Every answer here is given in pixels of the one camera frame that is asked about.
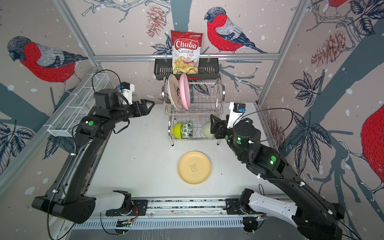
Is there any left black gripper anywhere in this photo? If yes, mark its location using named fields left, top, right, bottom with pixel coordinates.
left=111, top=98, right=156, bottom=125

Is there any white painted ceramic plate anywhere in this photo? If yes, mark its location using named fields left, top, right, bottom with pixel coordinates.
left=168, top=75, right=183, bottom=111

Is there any pink plate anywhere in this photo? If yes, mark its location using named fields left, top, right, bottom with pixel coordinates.
left=180, top=73, right=191, bottom=110

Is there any yellow plate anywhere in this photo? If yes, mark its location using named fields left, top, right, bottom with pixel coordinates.
left=178, top=151, right=212, bottom=185

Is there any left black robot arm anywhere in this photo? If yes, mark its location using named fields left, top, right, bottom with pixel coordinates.
left=32, top=89, right=155, bottom=224

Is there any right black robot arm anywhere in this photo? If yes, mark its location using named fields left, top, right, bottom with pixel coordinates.
left=210, top=115, right=345, bottom=240

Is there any steel two-tier dish rack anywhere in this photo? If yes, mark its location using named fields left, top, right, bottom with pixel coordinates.
left=162, top=77, right=226, bottom=146

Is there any pale green bowl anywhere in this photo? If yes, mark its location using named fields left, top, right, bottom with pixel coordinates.
left=203, top=122, right=214, bottom=139

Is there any leaf pattern bowl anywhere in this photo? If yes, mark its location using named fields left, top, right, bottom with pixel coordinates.
left=181, top=122, right=193, bottom=139

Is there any lime green bowl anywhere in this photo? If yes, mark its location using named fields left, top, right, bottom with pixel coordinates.
left=172, top=123, right=184, bottom=139

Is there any red Chuba chips bag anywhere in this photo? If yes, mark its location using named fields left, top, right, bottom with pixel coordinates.
left=171, top=31, right=203, bottom=75

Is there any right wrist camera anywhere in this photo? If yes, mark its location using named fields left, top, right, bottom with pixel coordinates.
left=227, top=102, right=246, bottom=129

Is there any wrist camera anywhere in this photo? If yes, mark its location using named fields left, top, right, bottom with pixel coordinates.
left=118, top=82, right=135, bottom=105
left=227, top=102, right=246, bottom=129

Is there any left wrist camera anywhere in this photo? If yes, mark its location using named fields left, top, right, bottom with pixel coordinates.
left=118, top=82, right=135, bottom=105

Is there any black wall basket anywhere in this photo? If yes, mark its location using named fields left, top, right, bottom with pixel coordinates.
left=154, top=57, right=219, bottom=81

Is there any white wire mesh shelf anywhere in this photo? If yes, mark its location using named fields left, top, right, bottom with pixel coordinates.
left=48, top=73, right=113, bottom=137

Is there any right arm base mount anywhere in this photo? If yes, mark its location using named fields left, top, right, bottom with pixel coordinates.
left=223, top=199, right=265, bottom=216

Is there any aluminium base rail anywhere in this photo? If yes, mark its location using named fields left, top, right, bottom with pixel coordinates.
left=64, top=196, right=311, bottom=218

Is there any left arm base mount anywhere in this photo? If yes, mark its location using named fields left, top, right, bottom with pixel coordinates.
left=106, top=199, right=148, bottom=218

